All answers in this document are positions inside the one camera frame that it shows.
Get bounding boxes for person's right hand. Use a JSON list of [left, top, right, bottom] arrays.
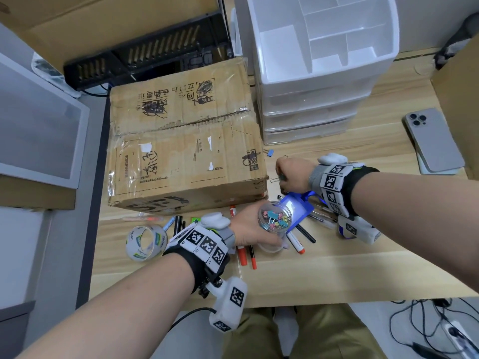
[[275, 157, 317, 195]]

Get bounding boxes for person's left hand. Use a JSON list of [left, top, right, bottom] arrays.
[[228, 200, 289, 248]]

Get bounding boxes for fat white marker orange cap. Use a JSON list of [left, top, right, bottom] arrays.
[[229, 205, 248, 267]]

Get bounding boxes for clear plastic jar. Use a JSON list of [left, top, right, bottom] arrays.
[[257, 200, 293, 234]]

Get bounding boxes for pile of colourful binder clips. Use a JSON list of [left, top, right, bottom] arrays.
[[261, 209, 291, 230]]

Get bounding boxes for blue lanyard card holder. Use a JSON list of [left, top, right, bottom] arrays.
[[278, 190, 319, 234]]

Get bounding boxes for clear jar lid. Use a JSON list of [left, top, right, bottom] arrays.
[[258, 241, 288, 255]]

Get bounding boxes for bunch of clear gel pens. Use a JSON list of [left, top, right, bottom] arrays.
[[306, 205, 337, 229]]

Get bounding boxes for slim white marker red cap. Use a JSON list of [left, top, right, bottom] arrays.
[[286, 230, 306, 255]]

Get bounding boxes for black marker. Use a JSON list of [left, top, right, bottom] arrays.
[[295, 224, 317, 244]]

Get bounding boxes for clear tape roll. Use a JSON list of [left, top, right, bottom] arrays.
[[125, 224, 168, 262]]

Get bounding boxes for white plastic drawer organizer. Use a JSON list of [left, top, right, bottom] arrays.
[[246, 0, 400, 146]]

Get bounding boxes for person's right forearm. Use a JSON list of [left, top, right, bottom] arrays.
[[351, 172, 479, 292]]

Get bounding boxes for person's left forearm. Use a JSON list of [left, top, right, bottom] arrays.
[[14, 254, 195, 359]]

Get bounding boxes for person's khaki trousers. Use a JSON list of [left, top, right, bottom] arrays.
[[223, 303, 388, 359]]

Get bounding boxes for right marker wrist band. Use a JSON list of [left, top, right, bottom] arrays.
[[308, 153, 380, 220]]

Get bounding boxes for marker wrist band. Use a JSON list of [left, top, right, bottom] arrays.
[[163, 212, 237, 292], [308, 153, 380, 220]]

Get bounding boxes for left marker wrist band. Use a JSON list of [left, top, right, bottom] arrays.
[[163, 212, 237, 292]]

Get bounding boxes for taped brown cardboard box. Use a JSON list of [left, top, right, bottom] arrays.
[[107, 57, 269, 215]]

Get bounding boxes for white flat pad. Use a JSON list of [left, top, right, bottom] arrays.
[[415, 144, 463, 176]]

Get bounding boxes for grey smartphone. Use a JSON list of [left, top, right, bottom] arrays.
[[403, 107, 466, 173]]

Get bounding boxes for black vented device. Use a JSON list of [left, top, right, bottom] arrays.
[[63, 11, 235, 91]]

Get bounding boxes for flat brown cardboard sheet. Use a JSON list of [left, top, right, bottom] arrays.
[[0, 175, 77, 210]]

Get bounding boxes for white power strip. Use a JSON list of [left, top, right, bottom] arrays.
[[441, 319, 479, 359]]

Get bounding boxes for white framed grey panel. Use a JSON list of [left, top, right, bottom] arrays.
[[0, 52, 90, 189]]

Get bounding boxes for white device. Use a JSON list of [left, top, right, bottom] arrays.
[[31, 52, 81, 98]]

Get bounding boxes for grey cabinet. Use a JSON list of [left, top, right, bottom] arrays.
[[0, 301, 36, 359]]

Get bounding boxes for open brown cardboard box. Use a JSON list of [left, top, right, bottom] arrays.
[[0, 0, 222, 73]]

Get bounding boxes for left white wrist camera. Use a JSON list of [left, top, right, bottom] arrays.
[[206, 277, 248, 333]]

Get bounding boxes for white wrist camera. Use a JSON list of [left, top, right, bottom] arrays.
[[336, 214, 382, 245], [206, 277, 248, 333]]

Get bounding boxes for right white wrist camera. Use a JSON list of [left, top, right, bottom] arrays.
[[336, 214, 382, 245]]

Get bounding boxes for black camera cable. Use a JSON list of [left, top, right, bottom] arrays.
[[170, 307, 216, 332]]

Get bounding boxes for black floor cables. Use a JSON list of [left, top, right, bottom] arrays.
[[389, 298, 479, 348]]

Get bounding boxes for black cable bundle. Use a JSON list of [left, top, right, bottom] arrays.
[[434, 11, 479, 70]]

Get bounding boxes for black adapter cable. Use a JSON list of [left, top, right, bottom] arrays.
[[411, 342, 450, 359]]

